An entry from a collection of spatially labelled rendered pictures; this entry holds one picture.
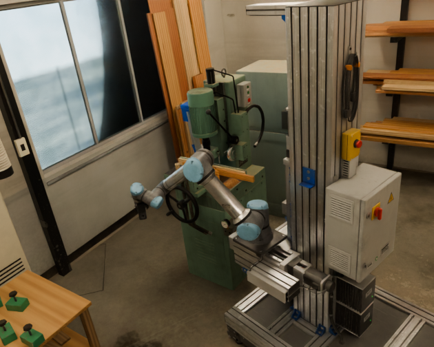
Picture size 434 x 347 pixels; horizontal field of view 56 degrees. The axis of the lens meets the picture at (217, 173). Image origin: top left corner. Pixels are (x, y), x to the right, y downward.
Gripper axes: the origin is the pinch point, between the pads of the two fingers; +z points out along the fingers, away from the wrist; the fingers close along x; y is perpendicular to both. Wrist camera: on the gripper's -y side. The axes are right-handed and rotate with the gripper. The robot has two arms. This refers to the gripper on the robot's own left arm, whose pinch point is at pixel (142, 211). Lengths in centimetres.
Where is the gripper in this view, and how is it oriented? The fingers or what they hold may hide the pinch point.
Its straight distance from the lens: 264.5
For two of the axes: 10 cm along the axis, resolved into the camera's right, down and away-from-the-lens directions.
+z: -0.8, 4.1, 9.1
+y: -2.4, -8.9, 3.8
